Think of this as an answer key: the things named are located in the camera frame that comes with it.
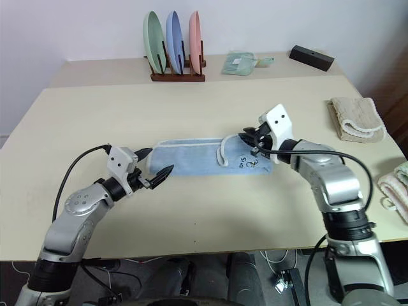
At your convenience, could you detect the pink striped folded towel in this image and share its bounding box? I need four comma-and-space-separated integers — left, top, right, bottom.
377, 170, 408, 224

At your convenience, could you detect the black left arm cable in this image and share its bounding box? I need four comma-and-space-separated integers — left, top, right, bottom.
52, 144, 112, 222

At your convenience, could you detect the light blue towel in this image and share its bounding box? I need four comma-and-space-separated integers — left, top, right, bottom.
147, 135, 274, 177

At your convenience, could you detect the black rectangular block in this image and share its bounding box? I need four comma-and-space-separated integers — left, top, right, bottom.
289, 44, 336, 73

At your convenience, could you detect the dark wooden plate rack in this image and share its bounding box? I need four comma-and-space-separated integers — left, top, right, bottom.
143, 39, 207, 84

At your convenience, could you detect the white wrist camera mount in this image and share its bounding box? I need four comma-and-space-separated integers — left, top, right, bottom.
106, 145, 135, 196
258, 103, 295, 164

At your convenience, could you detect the beige folded towel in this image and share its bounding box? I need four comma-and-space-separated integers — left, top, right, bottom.
326, 96, 387, 142

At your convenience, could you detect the light green folded towel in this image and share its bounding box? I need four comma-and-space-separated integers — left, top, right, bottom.
394, 160, 408, 186

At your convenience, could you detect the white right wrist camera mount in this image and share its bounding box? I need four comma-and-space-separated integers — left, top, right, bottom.
258, 103, 295, 164

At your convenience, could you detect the green plate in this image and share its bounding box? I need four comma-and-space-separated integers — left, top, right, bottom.
142, 10, 168, 75

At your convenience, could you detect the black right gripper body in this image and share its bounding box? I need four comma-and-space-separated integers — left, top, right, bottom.
251, 122, 276, 157

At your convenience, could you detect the blue plate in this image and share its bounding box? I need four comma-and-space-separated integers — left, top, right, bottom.
165, 10, 186, 75

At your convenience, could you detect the black metal bracket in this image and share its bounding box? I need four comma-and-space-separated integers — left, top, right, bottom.
270, 268, 304, 306

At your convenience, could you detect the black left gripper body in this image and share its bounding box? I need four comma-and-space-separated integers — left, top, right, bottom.
126, 151, 151, 193

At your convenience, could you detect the dark rounded shape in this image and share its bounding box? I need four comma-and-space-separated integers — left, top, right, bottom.
226, 251, 268, 306

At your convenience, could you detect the green folded cloth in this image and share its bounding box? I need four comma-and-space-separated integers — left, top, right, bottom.
221, 50, 258, 77

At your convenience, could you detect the small yellow green cloth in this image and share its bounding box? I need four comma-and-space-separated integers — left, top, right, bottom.
254, 56, 275, 69

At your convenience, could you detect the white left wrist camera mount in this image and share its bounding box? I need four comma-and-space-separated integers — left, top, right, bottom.
106, 145, 135, 196

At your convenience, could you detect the pink plate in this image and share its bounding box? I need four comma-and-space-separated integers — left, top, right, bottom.
187, 10, 203, 76

